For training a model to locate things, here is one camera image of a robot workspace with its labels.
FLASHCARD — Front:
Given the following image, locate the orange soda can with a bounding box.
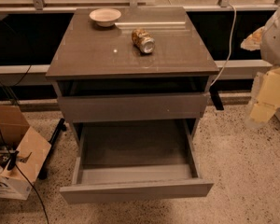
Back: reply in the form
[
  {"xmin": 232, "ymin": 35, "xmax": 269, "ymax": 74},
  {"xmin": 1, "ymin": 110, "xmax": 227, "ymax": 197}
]
[{"xmin": 132, "ymin": 28, "xmax": 155, "ymax": 54}]

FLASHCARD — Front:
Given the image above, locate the grey drawer cabinet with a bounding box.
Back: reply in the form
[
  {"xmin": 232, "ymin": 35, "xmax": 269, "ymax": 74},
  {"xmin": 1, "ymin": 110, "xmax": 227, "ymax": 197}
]
[{"xmin": 46, "ymin": 7, "xmax": 218, "ymax": 140}]

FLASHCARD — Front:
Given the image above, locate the open grey middle drawer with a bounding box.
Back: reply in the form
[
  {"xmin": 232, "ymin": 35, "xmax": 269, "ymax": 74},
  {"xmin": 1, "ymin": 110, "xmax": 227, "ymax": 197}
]
[{"xmin": 61, "ymin": 119, "xmax": 213, "ymax": 203}]

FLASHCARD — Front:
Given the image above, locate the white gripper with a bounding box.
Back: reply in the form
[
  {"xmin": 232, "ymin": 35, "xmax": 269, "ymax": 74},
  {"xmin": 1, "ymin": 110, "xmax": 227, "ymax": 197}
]
[{"xmin": 241, "ymin": 7, "xmax": 280, "ymax": 129}]

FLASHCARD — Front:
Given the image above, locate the open cardboard box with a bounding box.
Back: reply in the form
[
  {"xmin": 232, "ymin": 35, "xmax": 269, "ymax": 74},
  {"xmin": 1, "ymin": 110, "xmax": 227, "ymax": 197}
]
[{"xmin": 0, "ymin": 105, "xmax": 50, "ymax": 200}]

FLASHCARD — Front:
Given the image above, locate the white ceramic bowl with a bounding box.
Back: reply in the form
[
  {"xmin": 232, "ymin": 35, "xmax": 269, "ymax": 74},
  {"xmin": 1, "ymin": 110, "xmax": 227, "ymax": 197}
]
[{"xmin": 90, "ymin": 8, "xmax": 121, "ymax": 27}]

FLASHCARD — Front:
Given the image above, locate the closed grey top drawer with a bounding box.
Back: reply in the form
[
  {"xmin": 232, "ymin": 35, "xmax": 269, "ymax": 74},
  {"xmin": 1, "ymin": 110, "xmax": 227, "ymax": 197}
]
[{"xmin": 58, "ymin": 93, "xmax": 208, "ymax": 123}]

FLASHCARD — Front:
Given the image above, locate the black metal stand leg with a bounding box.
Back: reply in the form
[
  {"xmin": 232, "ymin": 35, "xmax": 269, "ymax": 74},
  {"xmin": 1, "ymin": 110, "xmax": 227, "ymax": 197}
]
[{"xmin": 38, "ymin": 118, "xmax": 66, "ymax": 180}]

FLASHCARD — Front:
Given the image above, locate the black cable on floor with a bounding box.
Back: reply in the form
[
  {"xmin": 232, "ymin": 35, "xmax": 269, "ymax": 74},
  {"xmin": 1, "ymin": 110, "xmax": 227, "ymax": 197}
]
[{"xmin": 0, "ymin": 114, "xmax": 50, "ymax": 224}]

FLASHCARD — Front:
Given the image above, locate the white hanging cable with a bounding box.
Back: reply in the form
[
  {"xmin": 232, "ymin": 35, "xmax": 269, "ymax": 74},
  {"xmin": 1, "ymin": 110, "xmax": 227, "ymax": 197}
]
[{"xmin": 209, "ymin": 3, "xmax": 237, "ymax": 88}]

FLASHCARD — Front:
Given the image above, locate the metal window railing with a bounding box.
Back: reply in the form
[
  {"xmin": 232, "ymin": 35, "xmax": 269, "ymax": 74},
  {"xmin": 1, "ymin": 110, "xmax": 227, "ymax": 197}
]
[{"xmin": 0, "ymin": 0, "xmax": 280, "ymax": 87}]

